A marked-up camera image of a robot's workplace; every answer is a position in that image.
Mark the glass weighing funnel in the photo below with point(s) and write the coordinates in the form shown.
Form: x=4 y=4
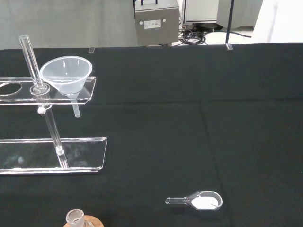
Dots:
x=201 y=201

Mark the clear acrylic funnel stand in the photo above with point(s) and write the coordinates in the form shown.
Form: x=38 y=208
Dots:
x=50 y=151

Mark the black bench cloth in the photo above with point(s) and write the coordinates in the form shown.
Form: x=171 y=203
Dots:
x=189 y=132

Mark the clear cloth clip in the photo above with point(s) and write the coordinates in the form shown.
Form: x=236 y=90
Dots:
x=229 y=46
x=91 y=50

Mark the grey metal control box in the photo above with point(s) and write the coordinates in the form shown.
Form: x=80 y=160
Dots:
x=156 y=26

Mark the black tripod pole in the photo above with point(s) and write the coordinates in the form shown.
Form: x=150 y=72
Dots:
x=230 y=21

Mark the round-bottom glass flask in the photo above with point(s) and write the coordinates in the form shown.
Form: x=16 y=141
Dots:
x=75 y=218

